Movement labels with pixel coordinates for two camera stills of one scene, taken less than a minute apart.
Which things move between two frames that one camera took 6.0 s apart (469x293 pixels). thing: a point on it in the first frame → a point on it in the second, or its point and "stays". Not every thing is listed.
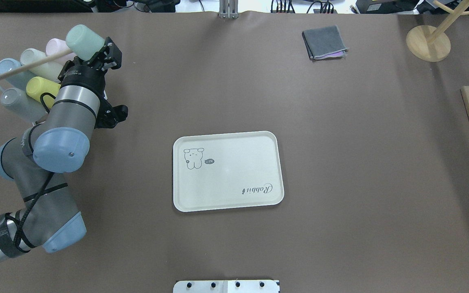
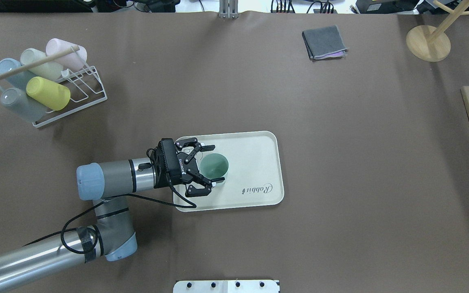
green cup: (84, 42) → (214, 165)
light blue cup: (17, 80) stays
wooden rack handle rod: (47, 58) stays
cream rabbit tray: (227, 171) stays
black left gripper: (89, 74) → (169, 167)
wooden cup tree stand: (432, 45) stays
